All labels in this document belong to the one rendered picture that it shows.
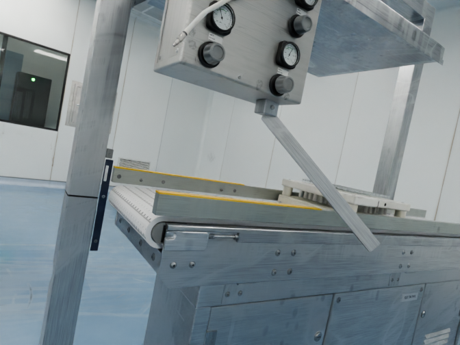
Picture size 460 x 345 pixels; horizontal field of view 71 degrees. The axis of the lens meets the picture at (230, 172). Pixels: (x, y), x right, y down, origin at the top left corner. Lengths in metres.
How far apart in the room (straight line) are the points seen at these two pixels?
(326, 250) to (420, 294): 0.58
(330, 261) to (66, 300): 0.57
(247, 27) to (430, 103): 3.62
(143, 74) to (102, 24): 5.23
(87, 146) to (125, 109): 5.10
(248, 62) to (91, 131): 0.38
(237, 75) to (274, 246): 0.31
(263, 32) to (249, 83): 0.08
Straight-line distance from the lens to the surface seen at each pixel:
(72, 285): 0.80
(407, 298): 1.18
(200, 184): 0.80
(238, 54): 0.48
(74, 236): 0.76
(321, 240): 0.69
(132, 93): 5.87
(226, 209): 0.52
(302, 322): 0.83
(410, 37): 0.80
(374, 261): 0.87
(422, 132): 3.99
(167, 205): 0.48
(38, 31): 5.60
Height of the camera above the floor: 0.99
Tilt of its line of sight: 3 degrees down
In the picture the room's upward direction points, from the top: 11 degrees clockwise
